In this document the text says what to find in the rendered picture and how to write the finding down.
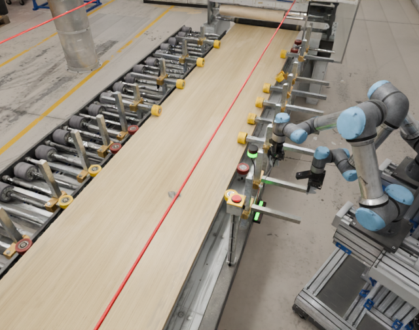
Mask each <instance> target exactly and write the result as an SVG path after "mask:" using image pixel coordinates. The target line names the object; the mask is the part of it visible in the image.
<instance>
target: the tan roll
mask: <svg viewBox="0 0 419 330"><path fill-rule="evenodd" d="M213 10H219V14H220V15H225V16H236V17H242V18H252V19H258V20H268V21H275V22H282V20H283V18H284V17H285V15H284V14H285V11H283V10H272V9H260V8H254V7H243V6H236V5H225V4H221V5H220V7H219V8H218V7H213ZM285 18H287V19H292V20H303V21H305V20H306V18H305V17H298V16H286V17H285Z"/></svg>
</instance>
